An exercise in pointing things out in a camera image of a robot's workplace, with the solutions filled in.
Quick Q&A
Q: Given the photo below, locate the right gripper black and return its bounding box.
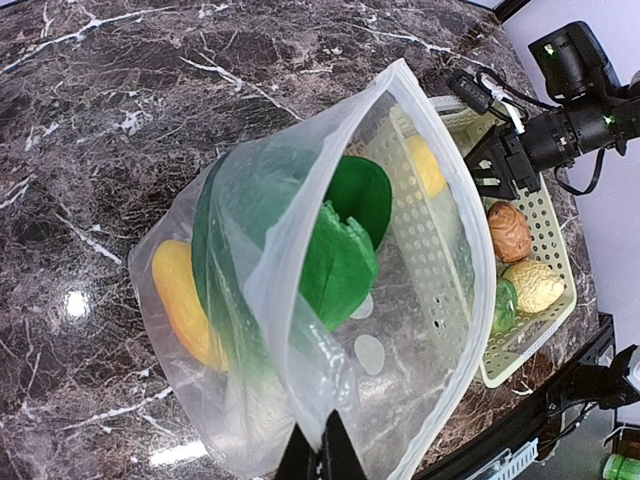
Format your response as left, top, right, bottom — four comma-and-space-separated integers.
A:
464, 112, 580, 200

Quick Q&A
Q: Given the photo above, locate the clear polka dot zip bag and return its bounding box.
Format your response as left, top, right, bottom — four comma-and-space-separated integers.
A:
129, 59, 496, 479

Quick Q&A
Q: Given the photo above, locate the green bottle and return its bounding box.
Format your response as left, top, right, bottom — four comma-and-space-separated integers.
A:
602, 454, 640, 480

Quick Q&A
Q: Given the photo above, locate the cream cauliflower toy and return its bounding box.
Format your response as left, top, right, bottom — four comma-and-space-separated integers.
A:
502, 259, 566, 314

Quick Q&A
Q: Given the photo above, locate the green plastic basket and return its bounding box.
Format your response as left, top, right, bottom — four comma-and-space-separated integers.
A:
370, 97, 577, 393

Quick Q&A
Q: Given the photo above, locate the yellow lemon toy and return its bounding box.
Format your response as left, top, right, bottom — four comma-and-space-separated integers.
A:
406, 135, 447, 198

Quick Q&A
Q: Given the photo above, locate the black front rail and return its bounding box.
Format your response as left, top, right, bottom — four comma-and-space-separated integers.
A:
414, 312, 614, 479

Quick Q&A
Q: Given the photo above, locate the bok choy toy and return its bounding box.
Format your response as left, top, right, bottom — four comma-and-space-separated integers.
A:
191, 157, 391, 375

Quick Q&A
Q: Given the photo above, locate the brown bun toy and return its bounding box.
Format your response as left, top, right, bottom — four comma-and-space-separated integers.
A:
487, 201, 532, 263

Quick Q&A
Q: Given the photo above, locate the white slotted cable duct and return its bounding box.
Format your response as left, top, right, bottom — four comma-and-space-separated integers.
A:
468, 438, 538, 480

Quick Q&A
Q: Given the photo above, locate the green yellow pepper toy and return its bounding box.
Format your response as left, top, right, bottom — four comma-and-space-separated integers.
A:
492, 278, 518, 333

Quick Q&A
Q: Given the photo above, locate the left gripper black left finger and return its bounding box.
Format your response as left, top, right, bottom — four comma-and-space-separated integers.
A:
274, 425, 320, 480

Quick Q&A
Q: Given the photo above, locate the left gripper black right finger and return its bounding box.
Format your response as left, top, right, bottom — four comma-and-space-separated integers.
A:
319, 410, 367, 480

